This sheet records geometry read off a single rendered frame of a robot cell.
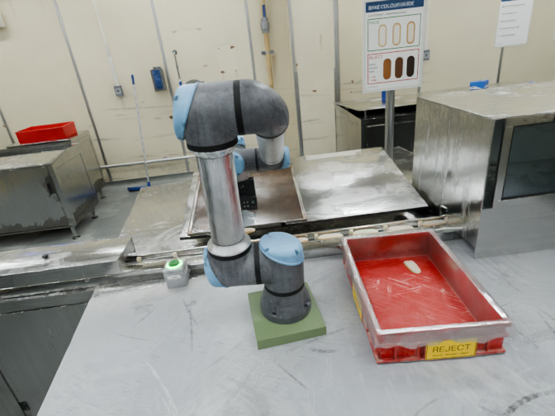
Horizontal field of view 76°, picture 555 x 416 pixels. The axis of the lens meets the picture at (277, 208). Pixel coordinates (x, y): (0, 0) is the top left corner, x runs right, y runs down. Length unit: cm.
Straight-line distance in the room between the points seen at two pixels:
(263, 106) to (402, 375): 70
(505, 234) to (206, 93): 108
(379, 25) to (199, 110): 149
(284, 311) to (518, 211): 84
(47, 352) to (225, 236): 109
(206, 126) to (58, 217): 338
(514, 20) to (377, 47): 402
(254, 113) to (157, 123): 444
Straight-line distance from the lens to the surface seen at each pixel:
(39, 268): 156
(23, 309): 169
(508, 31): 596
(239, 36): 492
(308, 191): 168
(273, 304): 102
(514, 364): 107
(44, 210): 408
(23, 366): 189
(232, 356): 104
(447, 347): 100
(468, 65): 573
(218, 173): 81
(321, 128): 481
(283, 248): 92
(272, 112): 77
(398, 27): 214
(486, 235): 139
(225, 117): 75
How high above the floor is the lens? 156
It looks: 24 degrees down
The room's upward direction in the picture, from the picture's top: 7 degrees counter-clockwise
